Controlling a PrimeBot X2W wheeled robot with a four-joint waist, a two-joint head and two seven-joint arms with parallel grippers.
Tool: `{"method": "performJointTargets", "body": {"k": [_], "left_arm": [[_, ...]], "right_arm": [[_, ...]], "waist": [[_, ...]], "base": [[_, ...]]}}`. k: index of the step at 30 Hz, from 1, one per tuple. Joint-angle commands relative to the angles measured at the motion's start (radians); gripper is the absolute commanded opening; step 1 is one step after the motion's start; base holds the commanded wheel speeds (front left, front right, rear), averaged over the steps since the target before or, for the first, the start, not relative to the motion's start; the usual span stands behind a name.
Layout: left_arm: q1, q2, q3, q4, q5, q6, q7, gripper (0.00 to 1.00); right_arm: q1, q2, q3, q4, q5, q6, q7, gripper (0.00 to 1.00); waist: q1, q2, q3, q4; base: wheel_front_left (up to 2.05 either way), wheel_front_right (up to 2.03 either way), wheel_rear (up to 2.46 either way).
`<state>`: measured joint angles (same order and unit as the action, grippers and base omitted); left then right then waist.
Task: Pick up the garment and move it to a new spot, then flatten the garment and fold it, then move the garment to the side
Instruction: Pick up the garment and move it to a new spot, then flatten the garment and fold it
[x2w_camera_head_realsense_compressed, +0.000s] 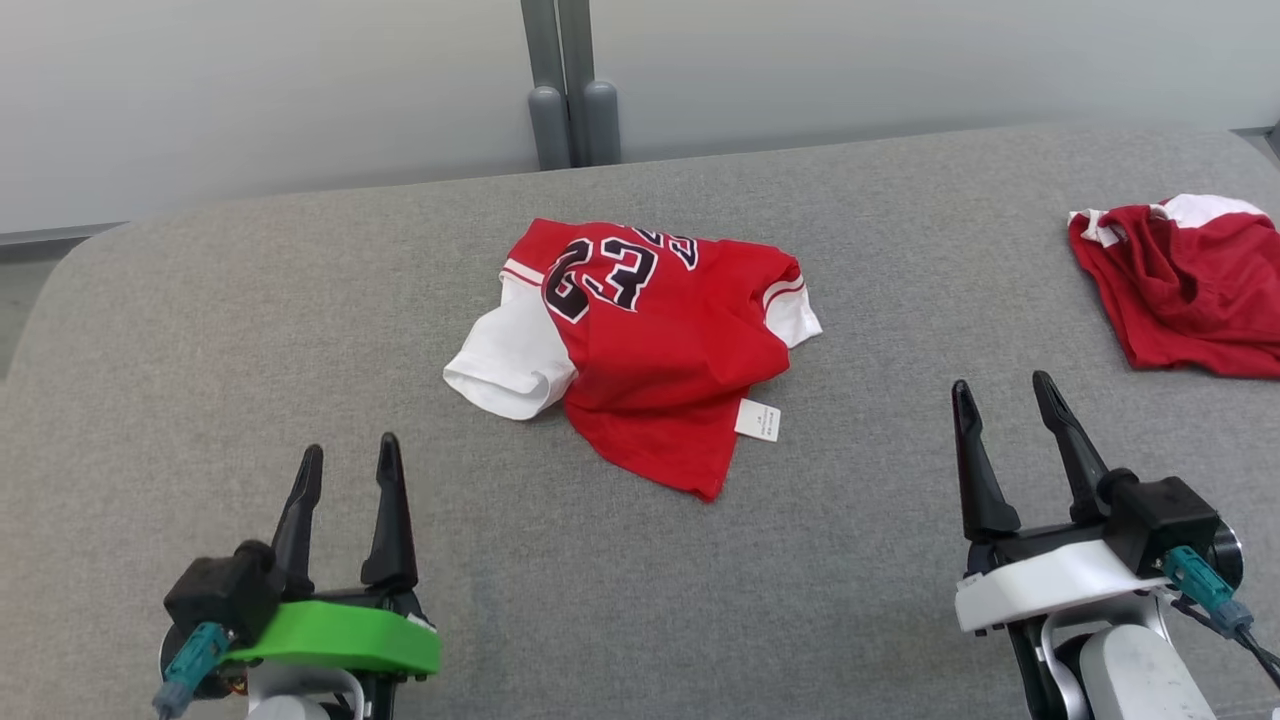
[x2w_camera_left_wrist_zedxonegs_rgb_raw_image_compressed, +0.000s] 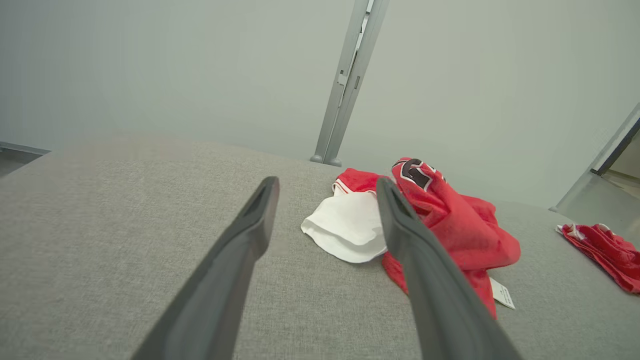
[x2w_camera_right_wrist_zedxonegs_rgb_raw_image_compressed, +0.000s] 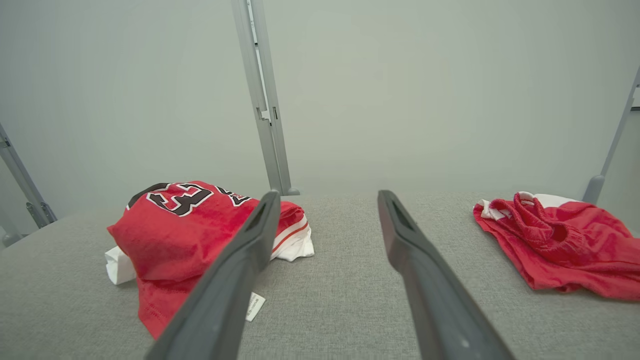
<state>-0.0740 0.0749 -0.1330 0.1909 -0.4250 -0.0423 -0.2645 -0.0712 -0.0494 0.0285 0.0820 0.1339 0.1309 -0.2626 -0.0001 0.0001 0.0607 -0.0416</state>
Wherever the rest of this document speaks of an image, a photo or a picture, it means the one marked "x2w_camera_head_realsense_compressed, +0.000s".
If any red shorts white stripe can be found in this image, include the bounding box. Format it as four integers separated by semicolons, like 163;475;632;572
1067;194;1280;381

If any dark grey wall baseboard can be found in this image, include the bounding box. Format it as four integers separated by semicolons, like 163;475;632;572
0;222;127;264

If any grey fabric sofa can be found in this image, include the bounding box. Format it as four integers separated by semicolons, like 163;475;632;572
0;125;1280;720

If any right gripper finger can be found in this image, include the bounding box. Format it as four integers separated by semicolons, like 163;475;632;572
951;379;1022;544
1032;370;1111;524

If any red white number jersey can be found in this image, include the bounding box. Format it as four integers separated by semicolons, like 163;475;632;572
443;218;823;503

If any camera cable teal plug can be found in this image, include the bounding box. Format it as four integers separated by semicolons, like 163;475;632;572
152;622;232;720
1162;546;1280;692

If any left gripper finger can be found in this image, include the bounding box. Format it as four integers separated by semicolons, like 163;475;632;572
361;431;420;592
270;444;325;600

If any grey vertical post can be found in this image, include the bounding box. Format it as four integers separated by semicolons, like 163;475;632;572
520;0;573;172
555;0;621;167

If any left camera cable teal plug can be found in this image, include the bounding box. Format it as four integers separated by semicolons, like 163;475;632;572
152;622;232;720

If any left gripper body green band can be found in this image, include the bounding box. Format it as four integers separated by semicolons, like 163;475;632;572
225;585;444;679

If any right camera cable teal plug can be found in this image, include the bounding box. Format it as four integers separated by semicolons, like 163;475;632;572
1162;546;1280;692

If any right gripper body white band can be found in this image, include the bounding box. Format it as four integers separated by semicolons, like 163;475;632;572
953;518;1201;635

